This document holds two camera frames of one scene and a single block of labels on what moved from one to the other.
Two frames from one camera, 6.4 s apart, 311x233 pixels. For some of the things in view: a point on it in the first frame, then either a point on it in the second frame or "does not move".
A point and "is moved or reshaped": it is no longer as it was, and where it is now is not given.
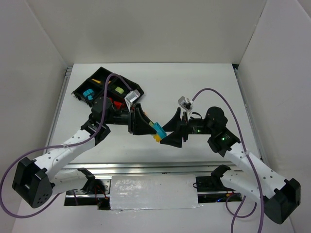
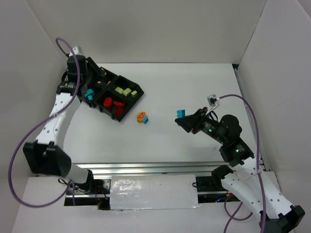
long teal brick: [161, 131] is moved or reshaped
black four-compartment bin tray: [116, 88] does not move
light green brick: [119, 90] does not move
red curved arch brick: [117, 104] is moved or reshaped
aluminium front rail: [163, 168] does not move
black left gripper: [131, 121] -> [82, 91]
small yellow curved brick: [157, 138] -> [105, 73]
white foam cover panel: [140, 192] does not move
